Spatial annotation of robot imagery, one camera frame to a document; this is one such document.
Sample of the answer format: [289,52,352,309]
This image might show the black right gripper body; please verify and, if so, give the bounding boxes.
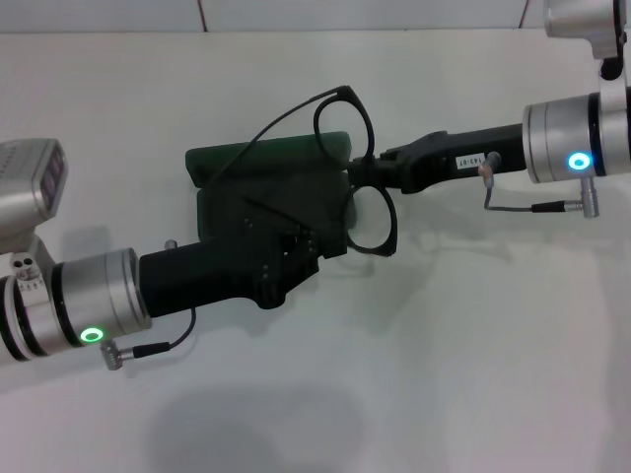
[379,122,526,194]

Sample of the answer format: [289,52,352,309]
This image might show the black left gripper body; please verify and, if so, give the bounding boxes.
[139,215,288,320]

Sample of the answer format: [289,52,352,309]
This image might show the black glasses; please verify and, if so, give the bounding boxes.
[201,84,399,258]

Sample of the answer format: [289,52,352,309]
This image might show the green glasses case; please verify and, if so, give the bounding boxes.
[184,130,357,260]

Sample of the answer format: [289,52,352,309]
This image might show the left gripper cable with plugs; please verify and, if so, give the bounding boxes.
[100,238,199,372]

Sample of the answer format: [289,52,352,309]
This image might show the gripper cable with plugs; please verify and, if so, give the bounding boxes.
[100,238,199,372]
[477,150,603,221]

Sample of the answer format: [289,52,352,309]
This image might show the right gripper cable with plugs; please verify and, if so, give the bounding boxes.
[477,150,603,221]

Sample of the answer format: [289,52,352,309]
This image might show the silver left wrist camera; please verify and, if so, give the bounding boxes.
[0,139,69,277]

